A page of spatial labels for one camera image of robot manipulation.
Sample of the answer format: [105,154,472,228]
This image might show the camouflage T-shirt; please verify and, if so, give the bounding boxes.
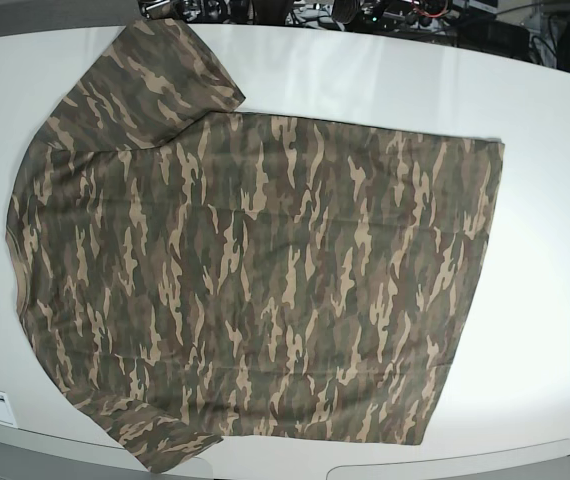
[6,19,504,473]

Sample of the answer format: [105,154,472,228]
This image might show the black equipment with cables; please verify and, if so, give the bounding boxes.
[138,1,570,71]

